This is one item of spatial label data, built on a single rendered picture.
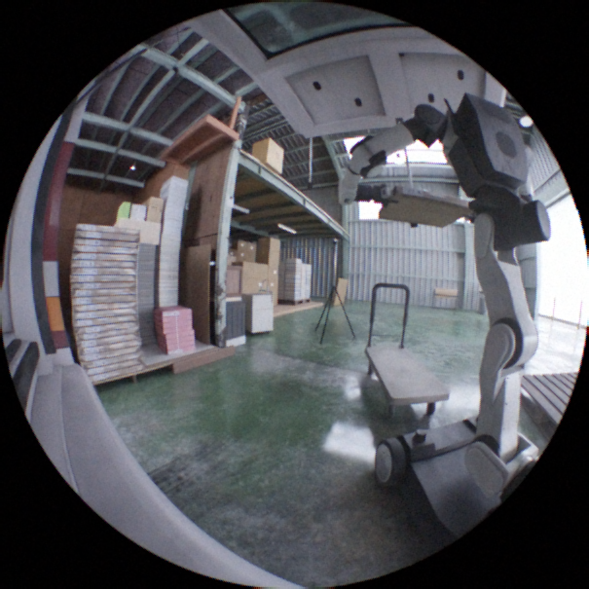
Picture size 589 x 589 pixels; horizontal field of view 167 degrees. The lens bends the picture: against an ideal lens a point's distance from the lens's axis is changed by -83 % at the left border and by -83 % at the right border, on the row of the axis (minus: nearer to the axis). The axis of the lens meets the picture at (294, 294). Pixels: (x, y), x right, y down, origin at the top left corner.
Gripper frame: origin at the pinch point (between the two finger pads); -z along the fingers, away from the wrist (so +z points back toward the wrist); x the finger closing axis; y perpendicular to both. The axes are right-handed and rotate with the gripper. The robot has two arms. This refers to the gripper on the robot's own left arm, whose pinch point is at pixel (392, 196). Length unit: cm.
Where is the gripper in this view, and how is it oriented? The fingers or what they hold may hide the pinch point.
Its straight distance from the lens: 104.5
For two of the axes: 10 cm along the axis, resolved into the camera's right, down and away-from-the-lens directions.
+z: -9.8, -0.6, 1.7
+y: -1.8, 0.6, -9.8
